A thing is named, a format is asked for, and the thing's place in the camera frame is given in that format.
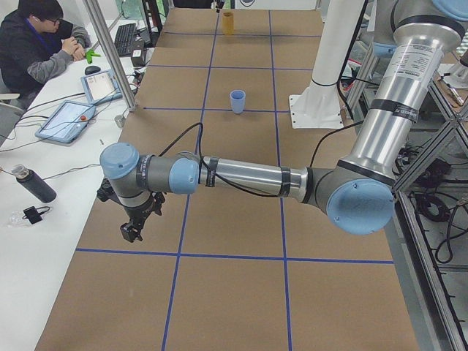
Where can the light blue plastic cup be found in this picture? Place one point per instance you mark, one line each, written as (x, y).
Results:
(237, 100)

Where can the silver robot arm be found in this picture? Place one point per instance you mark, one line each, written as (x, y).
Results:
(356, 194)

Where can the yellow cylindrical cup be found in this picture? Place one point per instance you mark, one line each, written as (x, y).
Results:
(227, 23)

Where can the black keyboard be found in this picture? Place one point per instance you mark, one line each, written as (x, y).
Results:
(125, 36)

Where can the black water bottle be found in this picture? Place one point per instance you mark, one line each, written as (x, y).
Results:
(34, 184)

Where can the blue teach pendant near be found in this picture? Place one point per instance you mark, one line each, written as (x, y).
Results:
(66, 123)

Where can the blue teach pendant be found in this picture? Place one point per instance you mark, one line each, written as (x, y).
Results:
(66, 123)
(101, 87)

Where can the green plastic object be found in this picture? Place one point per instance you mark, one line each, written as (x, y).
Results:
(90, 54)

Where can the blue teach pendant far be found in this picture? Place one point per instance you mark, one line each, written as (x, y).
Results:
(101, 87)

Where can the black computer mouse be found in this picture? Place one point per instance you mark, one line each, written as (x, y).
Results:
(89, 70)

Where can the seated person in dark hoodie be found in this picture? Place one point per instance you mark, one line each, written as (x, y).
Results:
(38, 44)

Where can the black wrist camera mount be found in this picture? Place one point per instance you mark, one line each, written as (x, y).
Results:
(106, 192)

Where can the small black device with cable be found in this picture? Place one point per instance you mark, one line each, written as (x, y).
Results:
(34, 214)

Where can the aluminium frame post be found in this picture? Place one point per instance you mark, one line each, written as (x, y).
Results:
(103, 35)

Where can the white camera pedestal column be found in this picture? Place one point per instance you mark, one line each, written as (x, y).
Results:
(318, 106)

